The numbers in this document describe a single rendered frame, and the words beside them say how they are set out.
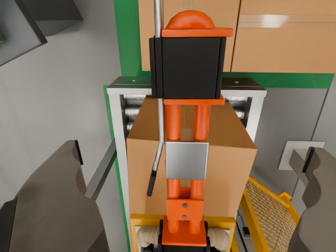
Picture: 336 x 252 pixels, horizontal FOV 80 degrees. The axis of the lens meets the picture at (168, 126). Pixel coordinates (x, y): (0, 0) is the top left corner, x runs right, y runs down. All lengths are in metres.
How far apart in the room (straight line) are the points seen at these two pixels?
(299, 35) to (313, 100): 0.89
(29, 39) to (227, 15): 0.73
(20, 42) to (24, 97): 1.12
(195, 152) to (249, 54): 0.74
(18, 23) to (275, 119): 1.64
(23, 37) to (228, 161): 0.80
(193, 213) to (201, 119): 0.18
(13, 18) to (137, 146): 0.58
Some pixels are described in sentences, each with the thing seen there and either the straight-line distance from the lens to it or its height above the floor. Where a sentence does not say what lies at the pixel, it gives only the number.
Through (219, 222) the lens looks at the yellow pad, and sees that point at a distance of 0.62.
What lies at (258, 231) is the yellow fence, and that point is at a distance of 1.35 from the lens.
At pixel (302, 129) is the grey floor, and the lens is 1.93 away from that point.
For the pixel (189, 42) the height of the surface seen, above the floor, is 1.24.
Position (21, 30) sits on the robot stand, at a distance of 0.89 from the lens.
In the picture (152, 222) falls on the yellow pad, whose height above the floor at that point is 1.10.
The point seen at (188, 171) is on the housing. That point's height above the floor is 1.23.
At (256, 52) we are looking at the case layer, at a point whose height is 0.54.
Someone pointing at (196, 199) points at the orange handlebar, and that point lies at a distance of 0.36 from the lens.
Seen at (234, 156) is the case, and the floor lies 0.95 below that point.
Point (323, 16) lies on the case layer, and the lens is 1.08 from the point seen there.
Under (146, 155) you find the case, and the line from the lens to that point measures 0.65.
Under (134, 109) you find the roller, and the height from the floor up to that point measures 0.54.
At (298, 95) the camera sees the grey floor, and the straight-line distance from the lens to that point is 1.78.
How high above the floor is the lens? 1.47
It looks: 62 degrees down
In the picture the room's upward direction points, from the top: 174 degrees counter-clockwise
